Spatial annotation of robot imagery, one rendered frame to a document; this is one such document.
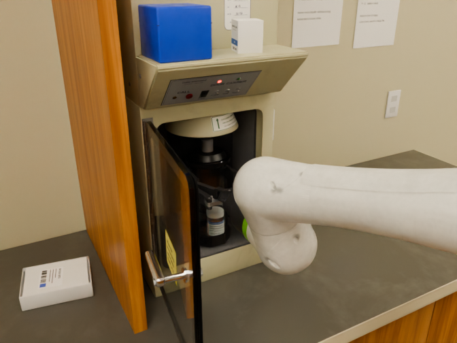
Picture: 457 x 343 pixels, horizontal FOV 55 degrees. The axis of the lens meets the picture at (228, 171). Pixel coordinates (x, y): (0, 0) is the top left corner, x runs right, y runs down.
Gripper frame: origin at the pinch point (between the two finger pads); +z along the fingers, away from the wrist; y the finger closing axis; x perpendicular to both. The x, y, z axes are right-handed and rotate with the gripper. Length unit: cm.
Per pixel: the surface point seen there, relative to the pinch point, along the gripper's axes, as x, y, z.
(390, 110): 7, -100, 39
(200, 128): -13.5, 3.4, -4.1
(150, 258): -0.7, 23.8, -29.1
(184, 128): -13.3, 6.5, -1.9
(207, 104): -19.6, 3.1, -6.9
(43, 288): 22.1, 41.4, 3.0
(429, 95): 3, -124, 41
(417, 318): 37, -45, -32
